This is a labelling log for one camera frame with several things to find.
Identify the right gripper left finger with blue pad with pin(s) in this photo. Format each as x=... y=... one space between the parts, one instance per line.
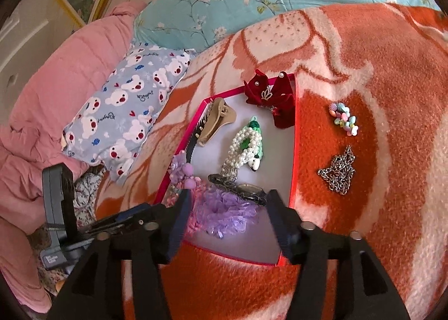
x=94 y=288

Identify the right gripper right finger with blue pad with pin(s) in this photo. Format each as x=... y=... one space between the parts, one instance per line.
x=364 y=290

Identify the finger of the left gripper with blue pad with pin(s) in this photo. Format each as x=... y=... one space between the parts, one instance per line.
x=115 y=220

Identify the purple lace flower scrunchie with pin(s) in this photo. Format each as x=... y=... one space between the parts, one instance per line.
x=221 y=213

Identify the black hair comb clip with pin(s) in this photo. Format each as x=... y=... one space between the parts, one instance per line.
x=196 y=133

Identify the beige claw hair clip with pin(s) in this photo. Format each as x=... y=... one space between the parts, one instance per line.
x=221 y=114

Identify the dark red velvet bow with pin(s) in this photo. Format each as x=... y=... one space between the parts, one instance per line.
x=278 y=98

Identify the black red crochet hair clip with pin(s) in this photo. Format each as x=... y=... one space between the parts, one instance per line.
x=246 y=191

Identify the person's left hand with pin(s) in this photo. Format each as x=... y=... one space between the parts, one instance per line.
x=59 y=285

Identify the red shallow box lid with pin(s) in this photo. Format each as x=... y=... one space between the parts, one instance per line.
x=251 y=150

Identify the blue bear print pillow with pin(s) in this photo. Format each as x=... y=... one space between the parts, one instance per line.
x=116 y=120

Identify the pink quilt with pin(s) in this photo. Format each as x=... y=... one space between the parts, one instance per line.
x=31 y=138

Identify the orange white fleece blanket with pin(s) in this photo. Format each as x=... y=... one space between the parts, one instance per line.
x=370 y=151

